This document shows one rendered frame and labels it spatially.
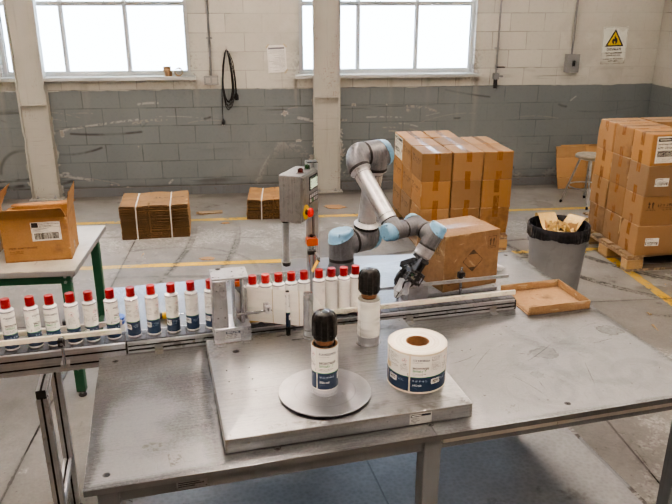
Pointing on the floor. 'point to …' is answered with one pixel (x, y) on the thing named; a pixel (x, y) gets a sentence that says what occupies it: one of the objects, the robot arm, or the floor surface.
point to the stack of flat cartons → (155, 215)
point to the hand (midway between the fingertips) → (396, 294)
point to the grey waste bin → (558, 259)
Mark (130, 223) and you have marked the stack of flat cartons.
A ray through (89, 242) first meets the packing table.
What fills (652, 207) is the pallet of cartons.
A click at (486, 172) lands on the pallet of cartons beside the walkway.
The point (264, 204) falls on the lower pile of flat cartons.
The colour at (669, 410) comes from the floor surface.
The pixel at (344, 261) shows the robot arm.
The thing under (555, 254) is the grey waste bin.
